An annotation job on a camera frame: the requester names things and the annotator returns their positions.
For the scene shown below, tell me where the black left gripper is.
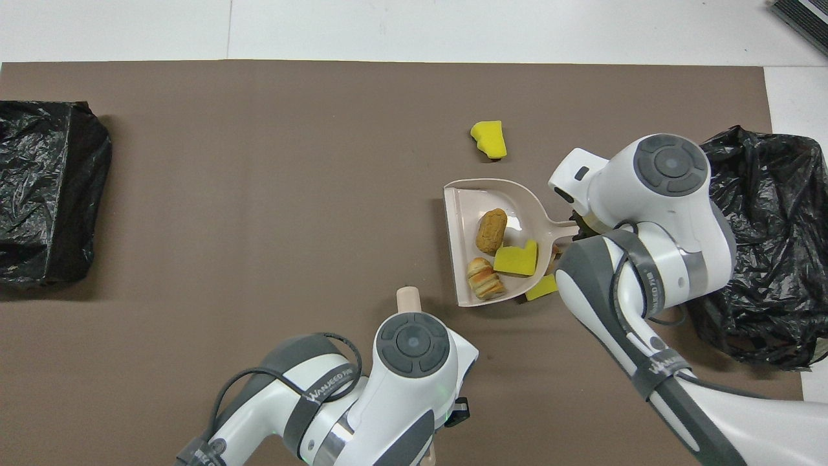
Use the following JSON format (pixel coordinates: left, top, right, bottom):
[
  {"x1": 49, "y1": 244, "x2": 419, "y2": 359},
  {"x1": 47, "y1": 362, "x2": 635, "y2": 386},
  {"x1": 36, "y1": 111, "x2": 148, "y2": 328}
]
[{"x1": 445, "y1": 397, "x2": 471, "y2": 428}]

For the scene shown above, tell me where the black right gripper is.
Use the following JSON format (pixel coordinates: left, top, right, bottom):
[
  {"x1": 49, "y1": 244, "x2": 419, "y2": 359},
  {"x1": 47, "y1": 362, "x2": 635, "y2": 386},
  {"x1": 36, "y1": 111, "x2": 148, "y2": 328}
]
[{"x1": 568, "y1": 208, "x2": 609, "y2": 241}]

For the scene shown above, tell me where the yellow sponge wedge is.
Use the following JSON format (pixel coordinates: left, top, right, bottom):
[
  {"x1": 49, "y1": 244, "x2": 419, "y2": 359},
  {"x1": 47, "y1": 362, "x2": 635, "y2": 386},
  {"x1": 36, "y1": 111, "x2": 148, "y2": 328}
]
[{"x1": 525, "y1": 274, "x2": 558, "y2": 302}]

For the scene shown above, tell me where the green and yellow sponge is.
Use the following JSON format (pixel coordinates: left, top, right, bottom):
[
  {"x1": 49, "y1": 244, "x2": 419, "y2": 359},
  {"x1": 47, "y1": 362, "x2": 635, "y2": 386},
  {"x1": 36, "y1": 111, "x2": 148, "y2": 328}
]
[{"x1": 493, "y1": 239, "x2": 539, "y2": 277}]

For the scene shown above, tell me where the brown bread roll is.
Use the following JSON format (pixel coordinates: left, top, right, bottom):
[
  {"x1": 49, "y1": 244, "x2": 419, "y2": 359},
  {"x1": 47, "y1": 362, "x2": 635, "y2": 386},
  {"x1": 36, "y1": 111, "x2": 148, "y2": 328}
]
[{"x1": 475, "y1": 208, "x2": 509, "y2": 256}]

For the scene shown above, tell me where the beige plastic dustpan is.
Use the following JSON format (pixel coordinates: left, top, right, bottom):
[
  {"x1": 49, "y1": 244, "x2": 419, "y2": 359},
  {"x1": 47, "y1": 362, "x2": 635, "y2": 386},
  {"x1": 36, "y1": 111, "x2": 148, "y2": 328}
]
[{"x1": 443, "y1": 179, "x2": 580, "y2": 307}]

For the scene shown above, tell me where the beige brush with black bristles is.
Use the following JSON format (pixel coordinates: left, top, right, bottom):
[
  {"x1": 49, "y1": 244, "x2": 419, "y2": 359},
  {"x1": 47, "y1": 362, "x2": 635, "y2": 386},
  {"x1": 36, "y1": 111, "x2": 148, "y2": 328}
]
[{"x1": 396, "y1": 287, "x2": 438, "y2": 466}]

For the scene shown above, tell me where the yellow sponge chunk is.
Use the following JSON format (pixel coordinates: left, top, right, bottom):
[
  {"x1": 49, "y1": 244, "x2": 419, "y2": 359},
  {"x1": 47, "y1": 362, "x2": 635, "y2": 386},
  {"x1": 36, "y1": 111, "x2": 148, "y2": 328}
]
[{"x1": 470, "y1": 120, "x2": 508, "y2": 160}]

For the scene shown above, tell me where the black bag lined bin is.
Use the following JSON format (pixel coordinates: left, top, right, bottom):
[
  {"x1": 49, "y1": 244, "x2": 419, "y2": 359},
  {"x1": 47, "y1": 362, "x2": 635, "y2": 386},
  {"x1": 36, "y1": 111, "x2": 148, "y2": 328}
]
[
  {"x1": 686, "y1": 125, "x2": 828, "y2": 372},
  {"x1": 0, "y1": 100, "x2": 113, "y2": 289}
]

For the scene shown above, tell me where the dark grey ribbed device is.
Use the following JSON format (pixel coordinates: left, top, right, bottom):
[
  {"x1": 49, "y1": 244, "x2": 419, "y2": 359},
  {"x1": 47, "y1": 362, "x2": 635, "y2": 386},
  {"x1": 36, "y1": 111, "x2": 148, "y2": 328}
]
[{"x1": 770, "y1": 0, "x2": 828, "y2": 39}]

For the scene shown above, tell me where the brown paper table mat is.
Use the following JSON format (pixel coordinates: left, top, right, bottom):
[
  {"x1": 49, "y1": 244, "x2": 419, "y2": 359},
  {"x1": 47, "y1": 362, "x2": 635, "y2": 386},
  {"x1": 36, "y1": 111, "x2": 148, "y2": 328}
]
[{"x1": 0, "y1": 60, "x2": 812, "y2": 466}]

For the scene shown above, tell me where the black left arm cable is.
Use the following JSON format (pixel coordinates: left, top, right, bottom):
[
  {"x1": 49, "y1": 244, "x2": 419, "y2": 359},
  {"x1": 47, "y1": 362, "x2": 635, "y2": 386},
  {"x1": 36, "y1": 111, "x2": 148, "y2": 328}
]
[{"x1": 210, "y1": 332, "x2": 363, "y2": 454}]

